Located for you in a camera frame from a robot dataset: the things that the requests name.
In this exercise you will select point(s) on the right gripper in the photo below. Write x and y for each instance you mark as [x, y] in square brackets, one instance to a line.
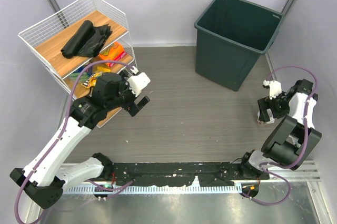
[265, 103]

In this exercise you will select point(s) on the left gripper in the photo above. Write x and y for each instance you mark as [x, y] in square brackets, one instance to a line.
[134, 110]

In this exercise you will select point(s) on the black trash bag roll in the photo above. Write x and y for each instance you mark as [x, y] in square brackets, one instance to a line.
[87, 41]

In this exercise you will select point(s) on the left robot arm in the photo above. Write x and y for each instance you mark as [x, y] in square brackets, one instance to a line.
[42, 179]

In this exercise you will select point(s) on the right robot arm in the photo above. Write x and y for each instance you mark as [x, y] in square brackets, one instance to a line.
[295, 136]

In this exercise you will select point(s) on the dark green trash bin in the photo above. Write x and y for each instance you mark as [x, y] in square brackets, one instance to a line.
[231, 36]

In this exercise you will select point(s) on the white paper cup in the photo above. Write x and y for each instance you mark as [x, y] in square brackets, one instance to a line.
[259, 121]

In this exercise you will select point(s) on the yellow candy bag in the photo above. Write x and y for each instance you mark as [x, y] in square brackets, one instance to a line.
[93, 78]

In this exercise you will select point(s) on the orange snack box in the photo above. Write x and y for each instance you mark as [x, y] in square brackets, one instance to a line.
[115, 51]

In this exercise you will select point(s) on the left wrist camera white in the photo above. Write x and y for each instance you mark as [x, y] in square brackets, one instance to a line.
[138, 81]

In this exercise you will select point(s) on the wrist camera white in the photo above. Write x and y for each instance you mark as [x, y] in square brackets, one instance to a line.
[275, 88]
[138, 81]

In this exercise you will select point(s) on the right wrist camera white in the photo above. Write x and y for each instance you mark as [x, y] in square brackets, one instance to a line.
[275, 88]

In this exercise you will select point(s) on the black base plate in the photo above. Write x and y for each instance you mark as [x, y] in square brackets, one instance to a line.
[179, 174]

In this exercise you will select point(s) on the white wire shelf rack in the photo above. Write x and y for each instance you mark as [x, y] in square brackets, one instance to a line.
[46, 39]

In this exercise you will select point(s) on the white cable duct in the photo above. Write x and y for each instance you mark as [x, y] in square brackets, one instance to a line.
[195, 188]

